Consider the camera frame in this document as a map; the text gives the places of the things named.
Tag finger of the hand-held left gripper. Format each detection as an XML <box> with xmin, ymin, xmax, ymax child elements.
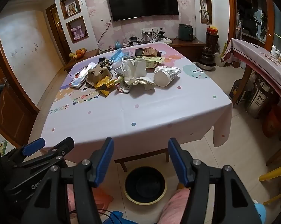
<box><xmin>16</xmin><ymin>137</ymin><xmax>75</xmax><ymax>176</ymax></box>
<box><xmin>1</xmin><ymin>138</ymin><xmax>46</xmax><ymax>167</ymax></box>

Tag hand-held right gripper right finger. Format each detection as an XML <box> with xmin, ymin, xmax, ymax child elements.
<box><xmin>168</xmin><ymin>138</ymin><xmax>263</xmax><ymax>224</ymax></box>

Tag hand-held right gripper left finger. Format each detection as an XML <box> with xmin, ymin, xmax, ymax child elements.
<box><xmin>21</xmin><ymin>137</ymin><xmax>114</xmax><ymax>224</ymax></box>

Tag black bin with yellow rim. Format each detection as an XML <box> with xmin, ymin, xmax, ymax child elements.
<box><xmin>123</xmin><ymin>166</ymin><xmax>167</xmax><ymax>206</ymax></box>

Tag white red box with face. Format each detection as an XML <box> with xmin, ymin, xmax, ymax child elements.
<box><xmin>70</xmin><ymin>68</ymin><xmax>90</xmax><ymax>89</ymax></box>

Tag wooden table legs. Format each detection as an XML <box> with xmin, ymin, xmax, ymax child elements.
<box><xmin>114</xmin><ymin>148</ymin><xmax>170</xmax><ymax>172</ymax></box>

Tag orange plastic bag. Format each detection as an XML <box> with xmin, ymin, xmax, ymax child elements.
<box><xmin>92</xmin><ymin>188</ymin><xmax>114</xmax><ymax>212</ymax></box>

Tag wooden door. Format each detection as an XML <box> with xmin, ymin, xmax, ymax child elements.
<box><xmin>0</xmin><ymin>24</ymin><xmax>40</xmax><ymax>148</ymax></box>

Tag person's pink trouser leg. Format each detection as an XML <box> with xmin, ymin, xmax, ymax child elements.
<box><xmin>159</xmin><ymin>188</ymin><xmax>191</xmax><ymax>224</ymax></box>

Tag printed white tablecloth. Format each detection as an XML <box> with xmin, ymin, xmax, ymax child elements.
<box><xmin>41</xmin><ymin>41</ymin><xmax>233</xmax><ymax>166</ymax></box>

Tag blue plastic stool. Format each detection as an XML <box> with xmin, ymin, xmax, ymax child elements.
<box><xmin>102</xmin><ymin>211</ymin><xmax>130</xmax><ymax>224</ymax></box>

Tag yellow snack wrapper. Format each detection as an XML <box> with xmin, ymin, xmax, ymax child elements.
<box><xmin>94</xmin><ymin>76</ymin><xmax>117</xmax><ymax>97</ymax></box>

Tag brown egg carton piece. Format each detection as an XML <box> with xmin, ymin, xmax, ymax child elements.
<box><xmin>87</xmin><ymin>66</ymin><xmax>113</xmax><ymax>85</ymax></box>

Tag plaid paper cup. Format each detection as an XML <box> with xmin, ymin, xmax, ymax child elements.
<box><xmin>153</xmin><ymin>66</ymin><xmax>182</xmax><ymax>87</ymax></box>

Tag crumpled white paper bag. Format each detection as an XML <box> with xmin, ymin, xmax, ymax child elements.
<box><xmin>121</xmin><ymin>58</ymin><xmax>156</xmax><ymax>92</ymax></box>

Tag bowl of fruit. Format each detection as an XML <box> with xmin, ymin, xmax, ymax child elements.
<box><xmin>69</xmin><ymin>48</ymin><xmax>87</xmax><ymax>60</ymax></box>

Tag yellow plastic chair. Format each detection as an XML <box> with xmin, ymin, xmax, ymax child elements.
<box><xmin>258</xmin><ymin>163</ymin><xmax>281</xmax><ymax>206</ymax></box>

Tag pale green packet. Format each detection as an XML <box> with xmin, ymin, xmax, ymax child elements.
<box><xmin>146</xmin><ymin>56</ymin><xmax>166</xmax><ymax>70</ymax></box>

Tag orange bucket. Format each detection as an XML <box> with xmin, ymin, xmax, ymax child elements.
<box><xmin>261</xmin><ymin>105</ymin><xmax>281</xmax><ymax>139</ymax></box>

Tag steel pot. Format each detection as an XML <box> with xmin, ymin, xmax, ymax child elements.
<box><xmin>246</xmin><ymin>79</ymin><xmax>278</xmax><ymax>120</ymax></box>

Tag blue plastic packet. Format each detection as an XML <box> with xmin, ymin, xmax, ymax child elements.
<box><xmin>110</xmin><ymin>48</ymin><xmax>125</xmax><ymax>64</ymax></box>

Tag dark round vase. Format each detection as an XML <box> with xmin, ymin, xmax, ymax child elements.
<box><xmin>197</xmin><ymin>47</ymin><xmax>217</xmax><ymax>71</ymax></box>

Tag small white bin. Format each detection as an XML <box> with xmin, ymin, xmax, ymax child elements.
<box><xmin>214</xmin><ymin>53</ymin><xmax>225</xmax><ymax>67</ymax></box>

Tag brown paper packet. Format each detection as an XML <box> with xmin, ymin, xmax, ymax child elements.
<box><xmin>142</xmin><ymin>47</ymin><xmax>163</xmax><ymax>58</ymax></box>

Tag pink dumbbells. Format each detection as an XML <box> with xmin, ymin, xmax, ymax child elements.
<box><xmin>71</xmin><ymin>25</ymin><xmax>85</xmax><ymax>41</ymax></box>

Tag tall brown vase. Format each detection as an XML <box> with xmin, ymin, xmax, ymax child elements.
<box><xmin>205</xmin><ymin>27</ymin><xmax>219</xmax><ymax>52</ymax></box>

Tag dark green air fryer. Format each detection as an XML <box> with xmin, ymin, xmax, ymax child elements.
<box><xmin>178</xmin><ymin>24</ymin><xmax>194</xmax><ymax>41</ymax></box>

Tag side table with cloth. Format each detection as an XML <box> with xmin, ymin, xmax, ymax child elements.
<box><xmin>223</xmin><ymin>38</ymin><xmax>281</xmax><ymax>106</ymax></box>

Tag white power strip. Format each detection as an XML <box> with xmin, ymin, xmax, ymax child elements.
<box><xmin>140</xmin><ymin>27</ymin><xmax>166</xmax><ymax>34</ymax></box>

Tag framed picture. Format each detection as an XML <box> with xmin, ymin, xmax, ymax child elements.
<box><xmin>66</xmin><ymin>1</ymin><xmax>78</xmax><ymax>16</ymax></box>

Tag black flat television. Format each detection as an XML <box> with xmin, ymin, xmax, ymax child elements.
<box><xmin>106</xmin><ymin>0</ymin><xmax>179</xmax><ymax>22</ymax></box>

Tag white wall shelf unit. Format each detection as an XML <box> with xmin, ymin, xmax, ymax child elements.
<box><xmin>52</xmin><ymin>0</ymin><xmax>97</xmax><ymax>44</ymax></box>

